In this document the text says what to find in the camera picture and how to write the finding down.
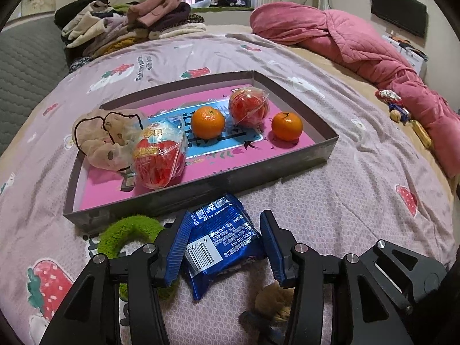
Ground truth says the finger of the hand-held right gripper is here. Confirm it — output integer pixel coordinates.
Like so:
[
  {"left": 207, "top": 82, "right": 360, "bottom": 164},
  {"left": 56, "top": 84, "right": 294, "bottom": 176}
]
[{"left": 359, "top": 239, "right": 448, "bottom": 315}]

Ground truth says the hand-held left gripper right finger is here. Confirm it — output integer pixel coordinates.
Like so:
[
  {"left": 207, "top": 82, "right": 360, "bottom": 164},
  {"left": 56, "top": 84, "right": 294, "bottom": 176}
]
[{"left": 259, "top": 209, "right": 414, "bottom": 345}]

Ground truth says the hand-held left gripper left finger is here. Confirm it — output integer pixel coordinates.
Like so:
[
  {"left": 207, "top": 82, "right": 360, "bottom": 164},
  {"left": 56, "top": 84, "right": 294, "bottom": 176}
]
[{"left": 39, "top": 210, "right": 191, "bottom": 345}]

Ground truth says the blue snack packet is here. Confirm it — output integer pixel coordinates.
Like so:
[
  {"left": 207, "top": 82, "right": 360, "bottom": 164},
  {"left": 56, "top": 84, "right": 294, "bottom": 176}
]
[{"left": 181, "top": 193, "right": 267, "bottom": 300}]

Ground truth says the red blue chocolate egg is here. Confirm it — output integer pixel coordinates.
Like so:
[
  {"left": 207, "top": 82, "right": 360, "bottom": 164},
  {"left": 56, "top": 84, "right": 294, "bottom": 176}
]
[{"left": 131, "top": 120, "right": 188, "bottom": 190}]

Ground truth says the grey box with pink bottom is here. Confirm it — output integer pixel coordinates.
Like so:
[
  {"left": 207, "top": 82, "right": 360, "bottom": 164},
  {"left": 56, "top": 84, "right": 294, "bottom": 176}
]
[{"left": 63, "top": 70, "right": 340, "bottom": 229}]

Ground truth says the orange mandarin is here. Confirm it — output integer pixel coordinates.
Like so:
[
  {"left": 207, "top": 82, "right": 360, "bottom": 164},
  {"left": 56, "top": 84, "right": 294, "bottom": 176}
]
[
  {"left": 271, "top": 111, "right": 303, "bottom": 141},
  {"left": 191, "top": 106, "right": 226, "bottom": 140}
]

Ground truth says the small brown haired doll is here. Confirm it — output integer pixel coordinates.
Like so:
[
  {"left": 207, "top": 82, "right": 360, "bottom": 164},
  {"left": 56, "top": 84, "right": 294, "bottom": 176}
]
[{"left": 239, "top": 281, "right": 295, "bottom": 345}]

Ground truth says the green fuzzy scrunchie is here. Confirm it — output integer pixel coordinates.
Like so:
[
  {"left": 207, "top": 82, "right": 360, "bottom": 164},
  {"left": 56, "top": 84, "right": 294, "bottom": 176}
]
[{"left": 98, "top": 216, "right": 180, "bottom": 300}]

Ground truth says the strawberry printed bed sheet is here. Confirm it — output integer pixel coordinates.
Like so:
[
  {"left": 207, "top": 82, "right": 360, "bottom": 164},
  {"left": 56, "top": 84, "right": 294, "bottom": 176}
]
[{"left": 0, "top": 23, "right": 460, "bottom": 345}]

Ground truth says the yellow snack packet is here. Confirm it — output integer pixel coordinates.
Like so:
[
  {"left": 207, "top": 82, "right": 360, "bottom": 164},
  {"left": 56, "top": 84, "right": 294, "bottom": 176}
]
[{"left": 411, "top": 119, "right": 434, "bottom": 150}]

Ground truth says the small blue brown toy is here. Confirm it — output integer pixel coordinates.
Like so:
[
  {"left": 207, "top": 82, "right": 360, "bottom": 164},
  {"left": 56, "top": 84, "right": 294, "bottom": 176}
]
[{"left": 389, "top": 102, "right": 412, "bottom": 123}]

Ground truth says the pink quilt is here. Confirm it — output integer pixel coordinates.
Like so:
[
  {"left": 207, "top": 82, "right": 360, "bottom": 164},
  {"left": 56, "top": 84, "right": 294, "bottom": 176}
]
[{"left": 250, "top": 2, "right": 460, "bottom": 178}]

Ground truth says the pile of folded clothes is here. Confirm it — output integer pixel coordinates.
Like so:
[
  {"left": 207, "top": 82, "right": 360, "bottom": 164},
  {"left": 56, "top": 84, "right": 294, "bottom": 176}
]
[{"left": 54, "top": 0, "right": 207, "bottom": 72}]

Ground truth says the dark heap of clothes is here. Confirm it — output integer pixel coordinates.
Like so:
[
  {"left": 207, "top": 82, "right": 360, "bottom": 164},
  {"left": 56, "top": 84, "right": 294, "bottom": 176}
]
[{"left": 196, "top": 0, "right": 248, "bottom": 8}]

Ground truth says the beige drawstring pouch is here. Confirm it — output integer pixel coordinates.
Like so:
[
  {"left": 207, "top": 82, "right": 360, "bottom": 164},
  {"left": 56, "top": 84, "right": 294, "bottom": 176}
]
[{"left": 72, "top": 108, "right": 149, "bottom": 192}]

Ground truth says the black wall television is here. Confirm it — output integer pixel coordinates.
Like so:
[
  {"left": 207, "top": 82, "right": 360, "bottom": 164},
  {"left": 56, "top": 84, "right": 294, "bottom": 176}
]
[{"left": 371, "top": 0, "right": 428, "bottom": 38}]

